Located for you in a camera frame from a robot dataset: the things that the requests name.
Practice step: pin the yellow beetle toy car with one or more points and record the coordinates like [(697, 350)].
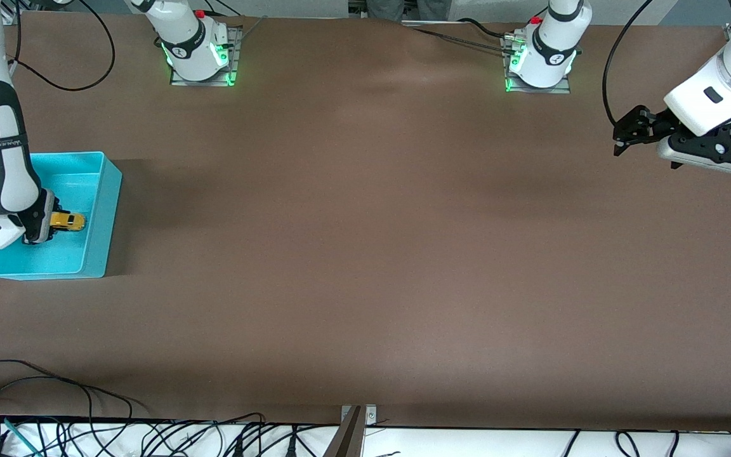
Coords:
[(70, 221)]

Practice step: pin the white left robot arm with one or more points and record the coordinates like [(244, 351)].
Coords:
[(553, 51)]

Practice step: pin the cyan plastic bin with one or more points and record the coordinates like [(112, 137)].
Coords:
[(80, 184)]

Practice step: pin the grey metal strip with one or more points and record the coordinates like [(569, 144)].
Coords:
[(429, 23)]

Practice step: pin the person in grey trousers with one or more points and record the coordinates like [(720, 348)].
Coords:
[(403, 7)]

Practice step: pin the grey metal rod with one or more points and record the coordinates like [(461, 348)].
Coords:
[(252, 28)]

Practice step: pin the black power plug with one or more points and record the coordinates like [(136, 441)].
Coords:
[(292, 444)]

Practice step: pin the dark metal pole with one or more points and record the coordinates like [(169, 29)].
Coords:
[(346, 441)]

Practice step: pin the grey metal arm base plate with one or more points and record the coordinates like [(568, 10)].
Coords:
[(543, 91), (237, 51)]

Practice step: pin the silver metal bracket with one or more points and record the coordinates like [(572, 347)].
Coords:
[(370, 416)]

